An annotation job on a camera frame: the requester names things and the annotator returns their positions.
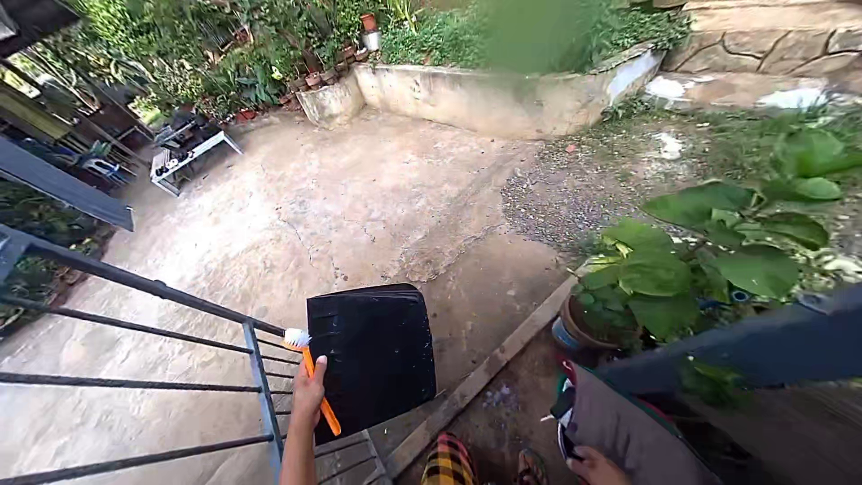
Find person's left hand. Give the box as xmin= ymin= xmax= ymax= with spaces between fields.
xmin=291 ymin=355 xmax=329 ymax=428

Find person's right hand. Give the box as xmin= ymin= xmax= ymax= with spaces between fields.
xmin=566 ymin=445 xmax=633 ymax=485

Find orange brush with white bristles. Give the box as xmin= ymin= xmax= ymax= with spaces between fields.
xmin=283 ymin=328 xmax=343 ymax=437

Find black rectangular mat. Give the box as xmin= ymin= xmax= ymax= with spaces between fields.
xmin=306 ymin=283 xmax=438 ymax=446

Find person's left forearm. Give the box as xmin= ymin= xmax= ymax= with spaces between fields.
xmin=279 ymin=416 xmax=318 ymax=485

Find grey slatted step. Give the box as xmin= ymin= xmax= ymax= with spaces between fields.
xmin=314 ymin=394 xmax=446 ymax=485

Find long wooden plank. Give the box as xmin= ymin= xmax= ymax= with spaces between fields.
xmin=364 ymin=265 xmax=594 ymax=485

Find person's legs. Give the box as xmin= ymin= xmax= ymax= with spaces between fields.
xmin=421 ymin=432 xmax=550 ymax=485

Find brown round plant pot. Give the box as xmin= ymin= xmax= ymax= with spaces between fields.
xmin=552 ymin=294 xmax=642 ymax=353

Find blue-grey metal railing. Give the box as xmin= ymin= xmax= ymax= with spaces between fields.
xmin=0 ymin=224 xmax=301 ymax=485

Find blue-grey metal beam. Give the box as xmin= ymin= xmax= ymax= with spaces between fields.
xmin=595 ymin=283 xmax=862 ymax=395

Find broad-leaved green plant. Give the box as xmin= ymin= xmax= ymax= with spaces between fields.
xmin=572 ymin=123 xmax=862 ymax=343

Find white slatted bench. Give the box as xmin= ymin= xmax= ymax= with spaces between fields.
xmin=150 ymin=128 xmax=243 ymax=198

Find row of small terracotta pots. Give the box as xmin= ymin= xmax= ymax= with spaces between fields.
xmin=280 ymin=43 xmax=370 ymax=112

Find blue white plastic chair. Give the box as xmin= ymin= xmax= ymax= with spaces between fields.
xmin=73 ymin=141 xmax=138 ymax=186

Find grey corrugated roof sheet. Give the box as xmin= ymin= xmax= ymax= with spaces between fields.
xmin=0 ymin=135 xmax=136 ymax=233

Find green leafy ground plants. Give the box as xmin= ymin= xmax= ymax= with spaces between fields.
xmin=378 ymin=0 xmax=693 ymax=75

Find dense green garden bushes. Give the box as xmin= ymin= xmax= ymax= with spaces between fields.
xmin=27 ymin=0 xmax=378 ymax=129

